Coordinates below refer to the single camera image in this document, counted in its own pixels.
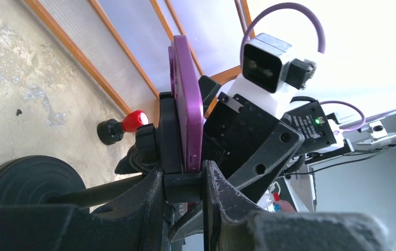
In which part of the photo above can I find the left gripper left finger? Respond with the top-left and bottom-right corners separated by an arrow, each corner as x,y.
0,168 -> 164,250

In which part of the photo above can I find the orange wooden rack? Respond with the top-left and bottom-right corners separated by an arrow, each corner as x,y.
25,1 -> 243,121

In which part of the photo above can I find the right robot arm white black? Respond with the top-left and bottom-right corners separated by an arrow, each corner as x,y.
227,96 -> 396,201

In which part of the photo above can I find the black round-base stand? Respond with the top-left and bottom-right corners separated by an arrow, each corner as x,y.
0,92 -> 201,210

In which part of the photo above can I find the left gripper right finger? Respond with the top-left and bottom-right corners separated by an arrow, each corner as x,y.
202,161 -> 394,250

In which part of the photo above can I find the purple-cased phone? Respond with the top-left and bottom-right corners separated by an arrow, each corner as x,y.
168,35 -> 203,173

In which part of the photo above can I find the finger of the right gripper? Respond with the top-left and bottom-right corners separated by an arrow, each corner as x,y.
167,202 -> 203,242

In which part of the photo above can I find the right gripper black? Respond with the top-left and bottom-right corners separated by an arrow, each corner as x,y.
198,75 -> 304,202

